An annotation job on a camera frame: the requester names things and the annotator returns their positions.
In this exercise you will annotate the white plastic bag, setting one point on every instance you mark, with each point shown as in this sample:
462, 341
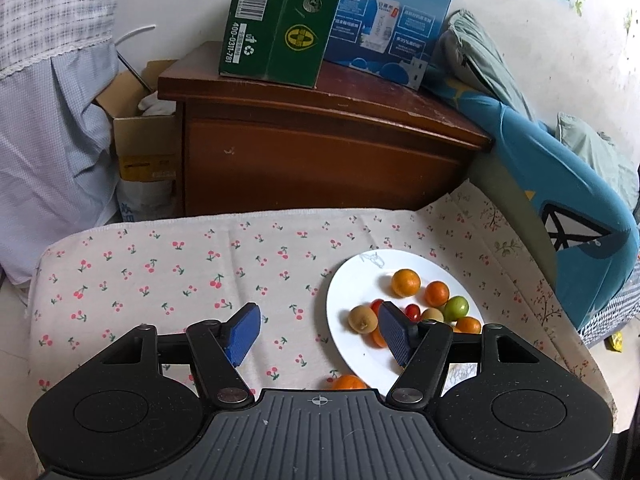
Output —
142, 200

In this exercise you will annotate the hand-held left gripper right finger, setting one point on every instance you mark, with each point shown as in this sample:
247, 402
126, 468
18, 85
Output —
395, 332

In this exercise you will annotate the white cloth in box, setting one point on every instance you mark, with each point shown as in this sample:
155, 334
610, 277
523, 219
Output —
154, 103

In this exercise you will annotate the brown cardboard box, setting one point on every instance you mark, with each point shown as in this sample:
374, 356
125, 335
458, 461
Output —
145, 140

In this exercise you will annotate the green cardboard box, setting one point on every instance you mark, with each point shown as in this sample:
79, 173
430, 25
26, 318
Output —
280, 20

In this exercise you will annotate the grey patterned fabric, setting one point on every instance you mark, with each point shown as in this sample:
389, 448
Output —
607, 315

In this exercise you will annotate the large orange mandarin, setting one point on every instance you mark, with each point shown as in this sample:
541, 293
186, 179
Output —
348, 382

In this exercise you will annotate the small green jujube fruit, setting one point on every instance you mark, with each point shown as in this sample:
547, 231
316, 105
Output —
456, 307

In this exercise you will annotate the brown longan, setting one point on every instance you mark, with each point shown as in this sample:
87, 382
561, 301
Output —
362, 318

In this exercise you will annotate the red cherry tomato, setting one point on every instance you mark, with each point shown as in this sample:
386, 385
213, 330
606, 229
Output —
376, 305
412, 311

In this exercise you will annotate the yellow packet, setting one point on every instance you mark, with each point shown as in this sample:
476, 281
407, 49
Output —
615, 342

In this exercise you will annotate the small orange mandarin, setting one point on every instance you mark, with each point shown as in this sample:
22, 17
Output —
405, 281
377, 338
468, 325
437, 293

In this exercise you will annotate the teal printed cushion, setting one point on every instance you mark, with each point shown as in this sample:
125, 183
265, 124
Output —
560, 185

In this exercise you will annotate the grey green cloth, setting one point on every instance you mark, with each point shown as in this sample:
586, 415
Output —
592, 152

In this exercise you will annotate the blue checked fabric cover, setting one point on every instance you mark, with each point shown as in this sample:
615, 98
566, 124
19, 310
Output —
50, 110

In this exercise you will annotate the grey green pillow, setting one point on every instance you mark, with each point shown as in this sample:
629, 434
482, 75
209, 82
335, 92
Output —
480, 60

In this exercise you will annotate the brown kiwi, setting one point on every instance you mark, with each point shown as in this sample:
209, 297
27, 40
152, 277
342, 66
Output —
432, 315

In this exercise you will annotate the white plate with line drawing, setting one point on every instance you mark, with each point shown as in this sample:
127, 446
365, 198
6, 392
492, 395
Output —
350, 280

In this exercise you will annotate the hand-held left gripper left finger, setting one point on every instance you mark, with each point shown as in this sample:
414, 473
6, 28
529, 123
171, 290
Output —
242, 335

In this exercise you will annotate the cherry print tablecloth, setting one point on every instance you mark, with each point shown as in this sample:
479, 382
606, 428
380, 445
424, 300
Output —
150, 260

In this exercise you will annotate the floral branch print cloth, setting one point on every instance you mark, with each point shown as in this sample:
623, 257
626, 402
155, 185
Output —
500, 240

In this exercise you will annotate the blue cardboard box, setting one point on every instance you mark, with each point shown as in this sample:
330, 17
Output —
395, 15

